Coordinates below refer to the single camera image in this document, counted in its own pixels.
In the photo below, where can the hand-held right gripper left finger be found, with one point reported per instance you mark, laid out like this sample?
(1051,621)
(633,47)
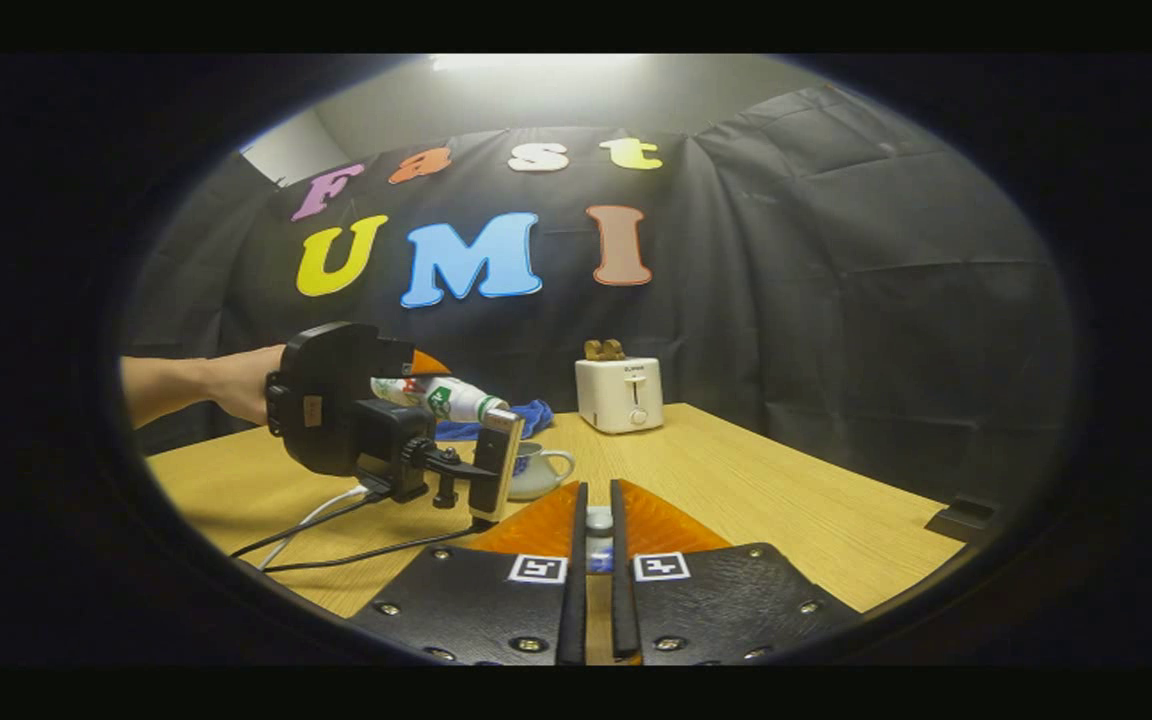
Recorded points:
(573,610)

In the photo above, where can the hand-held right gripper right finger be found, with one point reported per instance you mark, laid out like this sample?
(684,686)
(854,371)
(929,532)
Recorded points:
(622,610)

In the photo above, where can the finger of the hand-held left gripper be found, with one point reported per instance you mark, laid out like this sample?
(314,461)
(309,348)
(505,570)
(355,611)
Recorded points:
(426,365)

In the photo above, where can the white plastic water bottle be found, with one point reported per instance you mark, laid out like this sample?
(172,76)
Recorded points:
(446,398)

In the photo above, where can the white teacup lid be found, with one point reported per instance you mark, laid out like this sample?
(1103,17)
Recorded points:
(599,520)

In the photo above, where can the white blue-patterned teacup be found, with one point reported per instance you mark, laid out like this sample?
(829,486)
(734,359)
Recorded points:
(536,475)

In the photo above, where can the blue towel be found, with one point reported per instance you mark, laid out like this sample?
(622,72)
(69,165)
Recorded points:
(536,412)

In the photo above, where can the brown bread slice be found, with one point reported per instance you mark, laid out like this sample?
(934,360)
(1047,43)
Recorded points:
(604,350)

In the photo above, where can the white toaster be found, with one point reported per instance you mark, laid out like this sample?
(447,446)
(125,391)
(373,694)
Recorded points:
(616,400)

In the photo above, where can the ceiling light panel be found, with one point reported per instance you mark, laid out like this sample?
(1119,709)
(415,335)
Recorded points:
(536,62)

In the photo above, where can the black backdrop cloth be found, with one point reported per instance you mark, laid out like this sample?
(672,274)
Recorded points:
(786,300)

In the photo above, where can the black plastic block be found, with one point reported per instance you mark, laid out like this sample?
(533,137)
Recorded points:
(966,520)

